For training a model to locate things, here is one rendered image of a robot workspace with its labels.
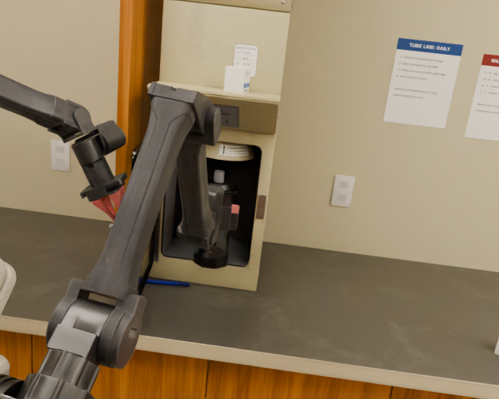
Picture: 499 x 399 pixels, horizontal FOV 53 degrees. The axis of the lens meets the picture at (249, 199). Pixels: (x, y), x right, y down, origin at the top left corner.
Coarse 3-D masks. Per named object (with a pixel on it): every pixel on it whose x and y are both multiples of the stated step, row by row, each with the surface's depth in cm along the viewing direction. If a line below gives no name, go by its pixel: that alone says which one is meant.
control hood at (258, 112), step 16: (208, 96) 120; (224, 96) 120; (240, 96) 119; (256, 96) 120; (272, 96) 124; (240, 112) 124; (256, 112) 123; (272, 112) 122; (240, 128) 130; (256, 128) 129; (272, 128) 128
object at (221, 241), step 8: (224, 200) 135; (232, 200) 138; (224, 232) 138; (224, 240) 139; (200, 248) 140; (216, 248) 139; (224, 248) 140; (208, 256) 139; (216, 256) 139; (224, 256) 141
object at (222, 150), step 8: (216, 144) 138; (224, 144) 137; (232, 144) 138; (240, 144) 139; (208, 152) 138; (216, 152) 137; (224, 152) 137; (232, 152) 138; (240, 152) 139; (248, 152) 141; (224, 160) 137; (232, 160) 137; (240, 160) 138
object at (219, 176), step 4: (216, 172) 136; (220, 172) 136; (224, 172) 137; (216, 176) 136; (220, 176) 136; (208, 180) 137; (212, 180) 138; (216, 180) 137; (220, 180) 137; (224, 180) 140; (228, 180) 140; (208, 184) 135; (212, 184) 135; (216, 184) 134; (220, 184) 135; (224, 184) 135; (228, 184) 136; (232, 184) 138; (224, 188) 135; (228, 188) 135; (232, 188) 137
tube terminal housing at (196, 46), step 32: (192, 32) 127; (224, 32) 126; (256, 32) 126; (160, 64) 130; (192, 64) 129; (224, 64) 128; (224, 128) 133; (160, 224) 143; (256, 224) 140; (160, 256) 146; (256, 256) 143; (256, 288) 146
